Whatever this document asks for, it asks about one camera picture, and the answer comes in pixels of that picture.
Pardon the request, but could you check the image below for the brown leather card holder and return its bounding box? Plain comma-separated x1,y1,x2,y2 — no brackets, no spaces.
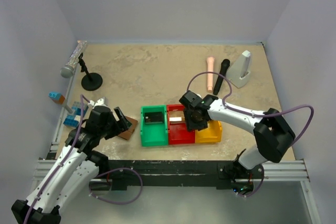
123,116,138,141

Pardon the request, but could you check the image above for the pink cylindrical handle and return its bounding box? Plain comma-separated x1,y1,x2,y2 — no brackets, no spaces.
206,57,215,92

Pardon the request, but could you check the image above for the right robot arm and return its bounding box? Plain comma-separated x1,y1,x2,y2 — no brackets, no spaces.
179,91,296,179

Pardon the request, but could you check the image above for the green plastic bin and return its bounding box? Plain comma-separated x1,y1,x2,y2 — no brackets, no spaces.
140,105,169,147

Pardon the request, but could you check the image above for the yellow plastic bin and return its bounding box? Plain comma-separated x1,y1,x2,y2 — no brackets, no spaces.
195,121,223,144

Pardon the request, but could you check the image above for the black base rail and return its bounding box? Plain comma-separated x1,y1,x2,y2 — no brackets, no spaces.
103,160,263,190

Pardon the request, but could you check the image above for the blue orange toy brick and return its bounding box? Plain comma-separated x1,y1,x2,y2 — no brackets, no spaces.
49,92,65,105

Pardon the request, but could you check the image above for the black microphone stand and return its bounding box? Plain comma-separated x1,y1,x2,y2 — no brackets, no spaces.
78,53,103,91

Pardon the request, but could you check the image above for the black card in green bin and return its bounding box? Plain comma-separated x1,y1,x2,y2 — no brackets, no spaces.
144,112,164,124

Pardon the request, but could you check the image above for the blue toy brick stack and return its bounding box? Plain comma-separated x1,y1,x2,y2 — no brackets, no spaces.
63,102,81,128

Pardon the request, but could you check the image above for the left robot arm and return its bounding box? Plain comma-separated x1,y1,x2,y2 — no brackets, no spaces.
11,105,131,223

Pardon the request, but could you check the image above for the aluminium frame rail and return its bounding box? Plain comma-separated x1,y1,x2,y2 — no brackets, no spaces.
263,160,310,182

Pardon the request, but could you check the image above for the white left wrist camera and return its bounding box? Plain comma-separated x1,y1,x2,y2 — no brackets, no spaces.
89,97,108,109

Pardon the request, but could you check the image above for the red plastic bin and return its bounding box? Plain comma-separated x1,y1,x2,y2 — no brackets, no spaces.
166,104,195,145

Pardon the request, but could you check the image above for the silver glitter microphone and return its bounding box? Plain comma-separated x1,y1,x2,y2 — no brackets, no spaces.
60,40,88,79

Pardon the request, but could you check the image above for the grey wedge stand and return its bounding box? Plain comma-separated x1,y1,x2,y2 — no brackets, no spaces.
226,50,252,88

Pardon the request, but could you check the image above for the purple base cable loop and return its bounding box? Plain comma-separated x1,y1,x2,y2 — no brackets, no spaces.
88,167,144,205

